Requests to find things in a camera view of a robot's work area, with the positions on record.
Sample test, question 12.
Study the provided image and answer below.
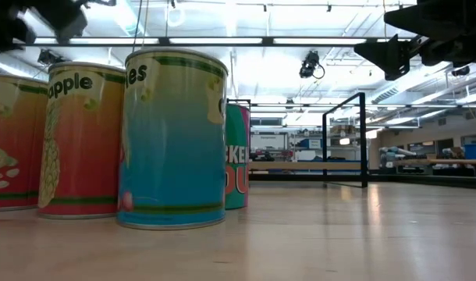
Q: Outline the black overhead frame bar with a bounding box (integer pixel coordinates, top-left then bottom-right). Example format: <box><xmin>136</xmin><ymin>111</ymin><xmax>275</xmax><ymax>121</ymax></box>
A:
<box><xmin>27</xmin><ymin>36</ymin><xmax>383</xmax><ymax>48</ymax></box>

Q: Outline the wooden shelf with black frame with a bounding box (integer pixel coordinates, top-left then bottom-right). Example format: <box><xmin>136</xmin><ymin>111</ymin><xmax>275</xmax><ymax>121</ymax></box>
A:
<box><xmin>247</xmin><ymin>91</ymin><xmax>369</xmax><ymax>189</ymax></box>

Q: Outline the blue cherries label can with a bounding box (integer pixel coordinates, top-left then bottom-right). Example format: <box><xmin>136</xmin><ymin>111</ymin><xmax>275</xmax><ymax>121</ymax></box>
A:
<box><xmin>116</xmin><ymin>47</ymin><xmax>229</xmax><ymax>231</ymax></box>

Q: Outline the black overhead camera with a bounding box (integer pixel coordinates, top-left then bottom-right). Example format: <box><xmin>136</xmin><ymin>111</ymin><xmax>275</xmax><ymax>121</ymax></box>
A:
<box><xmin>298</xmin><ymin>49</ymin><xmax>325</xmax><ymax>80</ymax></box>

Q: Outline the thin hanging cable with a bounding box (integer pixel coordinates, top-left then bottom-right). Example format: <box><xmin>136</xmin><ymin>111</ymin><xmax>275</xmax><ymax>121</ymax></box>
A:
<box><xmin>130</xmin><ymin>0</ymin><xmax>150</xmax><ymax>54</ymax></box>

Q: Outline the green chicken soup can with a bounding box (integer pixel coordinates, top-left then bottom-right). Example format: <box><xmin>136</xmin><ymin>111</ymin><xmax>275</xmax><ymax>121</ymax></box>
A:
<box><xmin>223</xmin><ymin>102</ymin><xmax>252</xmax><ymax>211</ymax></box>

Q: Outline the orange pineapple label can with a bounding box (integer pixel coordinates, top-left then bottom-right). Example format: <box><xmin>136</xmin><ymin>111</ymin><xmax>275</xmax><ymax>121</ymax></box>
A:
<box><xmin>37</xmin><ymin>61</ymin><xmax>126</xmax><ymax>220</ymax></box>

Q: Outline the black metal table frame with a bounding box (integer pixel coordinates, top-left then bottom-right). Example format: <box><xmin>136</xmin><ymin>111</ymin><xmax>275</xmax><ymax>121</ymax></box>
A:
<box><xmin>248</xmin><ymin>173</ymin><xmax>476</xmax><ymax>191</ymax></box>

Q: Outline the white hanging ring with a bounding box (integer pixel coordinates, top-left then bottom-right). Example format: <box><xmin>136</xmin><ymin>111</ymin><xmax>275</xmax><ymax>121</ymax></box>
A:
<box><xmin>166</xmin><ymin>6</ymin><xmax>186</xmax><ymax>29</ymax></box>

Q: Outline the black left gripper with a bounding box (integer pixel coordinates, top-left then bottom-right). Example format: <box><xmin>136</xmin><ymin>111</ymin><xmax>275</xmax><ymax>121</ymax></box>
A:
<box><xmin>34</xmin><ymin>0</ymin><xmax>89</xmax><ymax>44</ymax></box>

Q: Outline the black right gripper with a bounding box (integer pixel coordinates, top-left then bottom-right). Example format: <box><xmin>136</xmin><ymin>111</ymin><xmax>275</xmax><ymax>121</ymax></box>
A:
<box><xmin>353</xmin><ymin>0</ymin><xmax>476</xmax><ymax>82</ymax></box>

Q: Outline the red-orange label can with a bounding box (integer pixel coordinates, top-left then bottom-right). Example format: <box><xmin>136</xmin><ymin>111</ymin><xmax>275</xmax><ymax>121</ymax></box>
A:
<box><xmin>0</xmin><ymin>72</ymin><xmax>49</xmax><ymax>212</ymax></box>

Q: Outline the wooden background workbench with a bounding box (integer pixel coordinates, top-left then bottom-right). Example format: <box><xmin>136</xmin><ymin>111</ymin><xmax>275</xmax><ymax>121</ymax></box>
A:
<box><xmin>393</xmin><ymin>157</ymin><xmax>476</xmax><ymax>178</ymax></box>

